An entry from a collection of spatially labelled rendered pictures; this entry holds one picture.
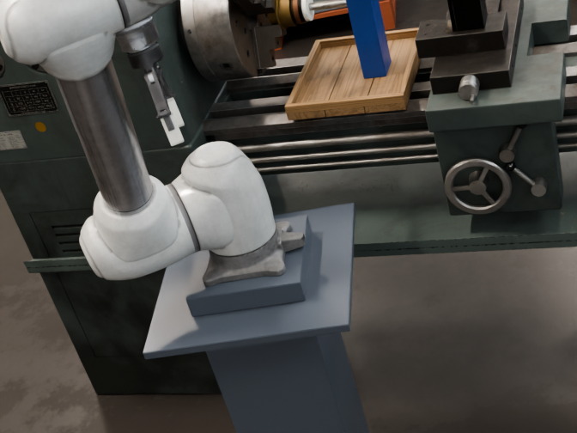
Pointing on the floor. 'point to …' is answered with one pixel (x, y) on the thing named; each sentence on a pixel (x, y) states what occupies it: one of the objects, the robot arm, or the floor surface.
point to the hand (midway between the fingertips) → (176, 131)
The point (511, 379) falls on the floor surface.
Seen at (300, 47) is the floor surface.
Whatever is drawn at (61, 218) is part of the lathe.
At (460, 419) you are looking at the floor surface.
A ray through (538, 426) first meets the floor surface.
